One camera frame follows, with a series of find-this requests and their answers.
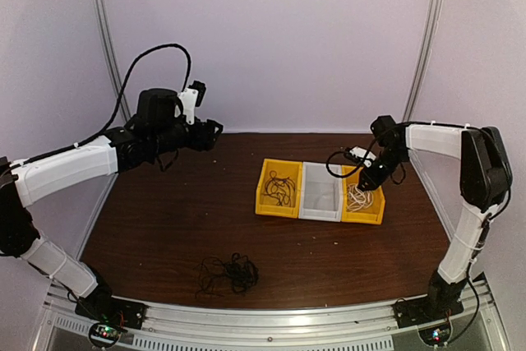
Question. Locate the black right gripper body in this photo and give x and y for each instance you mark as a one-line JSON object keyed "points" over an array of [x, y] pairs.
{"points": [[381, 173]]}

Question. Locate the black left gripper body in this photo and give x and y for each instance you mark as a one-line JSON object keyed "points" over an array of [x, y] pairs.
{"points": [[202, 139]]}

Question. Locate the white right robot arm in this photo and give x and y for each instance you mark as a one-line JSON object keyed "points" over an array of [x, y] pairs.
{"points": [[485, 180]]}

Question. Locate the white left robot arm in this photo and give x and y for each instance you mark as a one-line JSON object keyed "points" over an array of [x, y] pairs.
{"points": [[165, 122]]}

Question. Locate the yellow bin right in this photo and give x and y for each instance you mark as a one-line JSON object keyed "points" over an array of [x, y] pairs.
{"points": [[361, 207]]}

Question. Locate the yellow bin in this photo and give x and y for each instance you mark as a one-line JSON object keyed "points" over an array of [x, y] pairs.
{"points": [[361, 207], [278, 190]]}

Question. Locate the white plastic bin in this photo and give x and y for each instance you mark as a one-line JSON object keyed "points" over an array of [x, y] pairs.
{"points": [[321, 194]]}

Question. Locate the yellow bin left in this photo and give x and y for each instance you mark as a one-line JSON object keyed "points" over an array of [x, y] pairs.
{"points": [[278, 190]]}

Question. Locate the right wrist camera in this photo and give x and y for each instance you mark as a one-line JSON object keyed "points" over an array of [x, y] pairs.
{"points": [[358, 154]]}

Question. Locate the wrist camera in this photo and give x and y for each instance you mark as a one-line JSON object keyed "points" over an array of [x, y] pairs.
{"points": [[358, 154], [191, 99]]}

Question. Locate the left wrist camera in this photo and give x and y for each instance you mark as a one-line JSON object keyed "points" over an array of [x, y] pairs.
{"points": [[191, 99]]}

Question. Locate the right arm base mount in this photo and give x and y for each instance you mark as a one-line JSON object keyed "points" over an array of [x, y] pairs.
{"points": [[434, 328]]}

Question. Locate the aluminium front rail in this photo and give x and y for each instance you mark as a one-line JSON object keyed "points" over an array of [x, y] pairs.
{"points": [[371, 326]]}

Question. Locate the left aluminium corner post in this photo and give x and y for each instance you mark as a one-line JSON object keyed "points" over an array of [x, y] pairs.
{"points": [[101, 16]]}

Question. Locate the aluminium corner post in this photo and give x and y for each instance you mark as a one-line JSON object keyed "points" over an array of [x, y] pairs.
{"points": [[101, 16], [424, 55]]}

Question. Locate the right aluminium corner post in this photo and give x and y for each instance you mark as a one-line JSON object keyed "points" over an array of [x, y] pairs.
{"points": [[424, 55]]}

